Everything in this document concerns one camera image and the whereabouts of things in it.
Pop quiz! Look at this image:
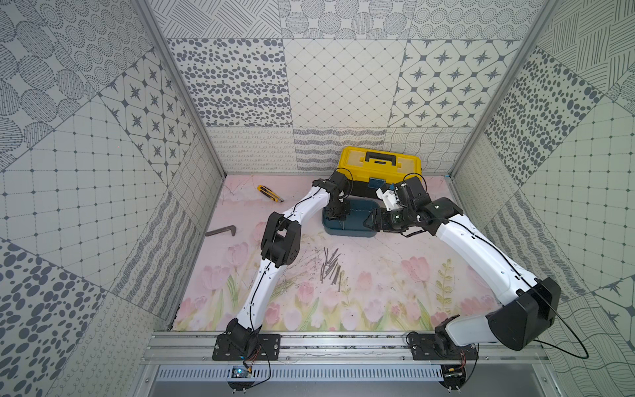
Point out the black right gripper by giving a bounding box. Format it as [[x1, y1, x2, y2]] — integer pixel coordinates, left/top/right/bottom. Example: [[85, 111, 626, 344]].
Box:
[[363, 206, 415, 233]]

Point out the teal plastic storage box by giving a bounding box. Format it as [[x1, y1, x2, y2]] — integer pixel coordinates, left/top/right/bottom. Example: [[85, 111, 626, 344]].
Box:
[[322, 198, 380, 238]]

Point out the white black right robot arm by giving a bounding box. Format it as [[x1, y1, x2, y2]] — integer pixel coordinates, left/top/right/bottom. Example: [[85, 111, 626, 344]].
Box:
[[364, 176, 562, 355]]

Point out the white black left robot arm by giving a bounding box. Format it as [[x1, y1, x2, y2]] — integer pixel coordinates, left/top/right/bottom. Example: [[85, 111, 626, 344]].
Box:
[[222, 168, 353, 358]]

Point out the yellow black toolbox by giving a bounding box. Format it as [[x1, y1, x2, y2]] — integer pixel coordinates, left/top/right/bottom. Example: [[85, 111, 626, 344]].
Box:
[[337, 147, 423, 199]]

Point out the steel nail pile left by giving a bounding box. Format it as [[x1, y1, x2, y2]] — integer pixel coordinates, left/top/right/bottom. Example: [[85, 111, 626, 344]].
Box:
[[320, 248, 330, 283]]

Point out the steel nail pile middle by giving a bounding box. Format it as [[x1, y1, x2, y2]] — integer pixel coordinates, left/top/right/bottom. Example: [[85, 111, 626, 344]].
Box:
[[326, 248, 341, 280]]

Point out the yellow black utility knife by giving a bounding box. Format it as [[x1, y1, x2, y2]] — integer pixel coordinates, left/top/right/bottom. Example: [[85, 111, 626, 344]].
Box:
[[257, 185, 284, 203]]

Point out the steel nail pile right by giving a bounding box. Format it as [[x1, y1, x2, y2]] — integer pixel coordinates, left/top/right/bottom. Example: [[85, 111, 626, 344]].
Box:
[[331, 265, 342, 286]]

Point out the dark metal hex key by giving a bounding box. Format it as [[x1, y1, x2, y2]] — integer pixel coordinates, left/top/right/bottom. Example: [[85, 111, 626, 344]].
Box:
[[204, 225, 236, 238]]

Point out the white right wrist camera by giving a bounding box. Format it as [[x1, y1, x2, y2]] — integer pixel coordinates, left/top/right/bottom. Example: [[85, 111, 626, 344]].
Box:
[[376, 185, 403, 212]]

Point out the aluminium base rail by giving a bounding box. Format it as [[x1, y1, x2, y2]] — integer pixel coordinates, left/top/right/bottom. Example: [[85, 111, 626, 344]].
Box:
[[141, 332, 549, 366]]

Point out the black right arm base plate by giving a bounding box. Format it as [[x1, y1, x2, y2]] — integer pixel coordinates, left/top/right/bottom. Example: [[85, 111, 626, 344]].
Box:
[[405, 332, 479, 362]]

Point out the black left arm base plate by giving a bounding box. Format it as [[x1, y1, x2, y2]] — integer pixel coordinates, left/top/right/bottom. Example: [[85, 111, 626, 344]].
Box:
[[213, 333, 281, 362]]

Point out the white perforated cable duct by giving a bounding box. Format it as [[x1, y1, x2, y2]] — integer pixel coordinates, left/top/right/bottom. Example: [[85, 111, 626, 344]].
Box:
[[156, 364, 443, 382]]

